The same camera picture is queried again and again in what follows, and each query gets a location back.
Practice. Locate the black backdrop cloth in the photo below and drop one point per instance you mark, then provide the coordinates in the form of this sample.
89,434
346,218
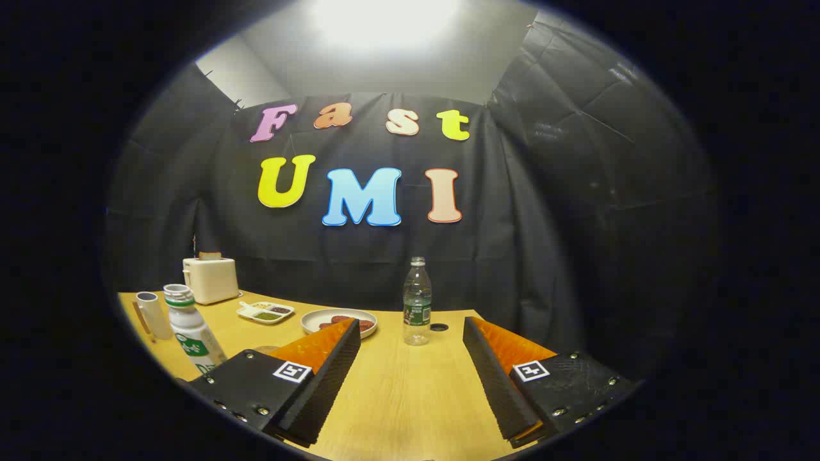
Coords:
512,256

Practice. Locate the white juice bottle green label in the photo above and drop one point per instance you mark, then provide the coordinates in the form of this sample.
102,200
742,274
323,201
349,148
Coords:
189,333

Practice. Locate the wooden table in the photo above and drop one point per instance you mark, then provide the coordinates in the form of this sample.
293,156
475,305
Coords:
403,397

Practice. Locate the clear plastic water bottle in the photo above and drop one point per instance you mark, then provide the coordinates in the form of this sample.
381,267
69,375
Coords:
417,301

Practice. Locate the bread slice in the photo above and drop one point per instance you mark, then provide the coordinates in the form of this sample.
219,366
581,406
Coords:
209,255

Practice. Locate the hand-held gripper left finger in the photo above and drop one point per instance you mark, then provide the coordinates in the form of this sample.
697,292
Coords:
323,390

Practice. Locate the white round plate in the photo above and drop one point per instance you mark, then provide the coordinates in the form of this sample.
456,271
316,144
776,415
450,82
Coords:
317,318

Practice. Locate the ceiling light panel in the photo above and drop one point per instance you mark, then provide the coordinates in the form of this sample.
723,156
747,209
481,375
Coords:
384,22

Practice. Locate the white divided sauce dish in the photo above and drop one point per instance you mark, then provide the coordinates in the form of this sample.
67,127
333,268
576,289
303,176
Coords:
269,314

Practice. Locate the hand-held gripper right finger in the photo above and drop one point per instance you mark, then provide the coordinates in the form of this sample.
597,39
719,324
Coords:
500,384

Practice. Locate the cream toaster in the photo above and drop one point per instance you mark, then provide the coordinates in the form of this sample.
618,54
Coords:
211,282

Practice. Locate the red meat slices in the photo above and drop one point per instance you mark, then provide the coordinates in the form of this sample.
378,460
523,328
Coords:
339,319

